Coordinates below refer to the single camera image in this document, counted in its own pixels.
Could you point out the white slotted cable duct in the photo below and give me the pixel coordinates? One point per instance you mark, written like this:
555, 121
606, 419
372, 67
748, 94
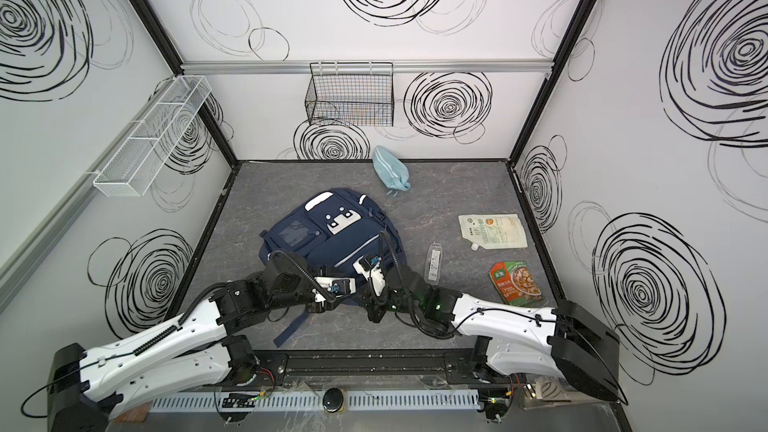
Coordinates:
310, 401

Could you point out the black wire basket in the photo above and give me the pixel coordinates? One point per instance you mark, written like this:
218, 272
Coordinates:
356, 93

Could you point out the navy blue student backpack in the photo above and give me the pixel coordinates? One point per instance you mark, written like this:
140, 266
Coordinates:
334, 228

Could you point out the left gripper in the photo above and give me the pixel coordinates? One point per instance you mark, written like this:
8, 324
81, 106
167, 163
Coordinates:
327, 298

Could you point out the light teal pencil pouch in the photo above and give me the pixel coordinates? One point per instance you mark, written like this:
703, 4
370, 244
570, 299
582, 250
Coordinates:
393, 173

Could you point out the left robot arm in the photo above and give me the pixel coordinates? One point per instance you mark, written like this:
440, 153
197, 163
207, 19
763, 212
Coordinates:
203, 345

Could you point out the white refill pouch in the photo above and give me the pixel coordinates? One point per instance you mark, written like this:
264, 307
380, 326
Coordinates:
494, 231

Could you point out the green snack packet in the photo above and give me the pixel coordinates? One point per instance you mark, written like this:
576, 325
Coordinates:
514, 283

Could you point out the clear plastic stationery case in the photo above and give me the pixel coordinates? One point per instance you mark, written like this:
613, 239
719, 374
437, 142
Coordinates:
433, 263

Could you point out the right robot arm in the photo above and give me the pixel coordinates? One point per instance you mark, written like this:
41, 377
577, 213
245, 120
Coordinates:
565, 342

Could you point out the black round knob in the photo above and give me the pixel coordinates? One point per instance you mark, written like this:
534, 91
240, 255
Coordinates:
333, 400

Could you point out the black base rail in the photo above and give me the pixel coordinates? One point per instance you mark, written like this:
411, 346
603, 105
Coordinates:
463, 366

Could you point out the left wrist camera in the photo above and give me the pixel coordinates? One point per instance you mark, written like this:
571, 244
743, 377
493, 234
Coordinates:
337, 286

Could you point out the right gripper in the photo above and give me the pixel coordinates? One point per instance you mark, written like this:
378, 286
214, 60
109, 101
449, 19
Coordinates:
374, 298

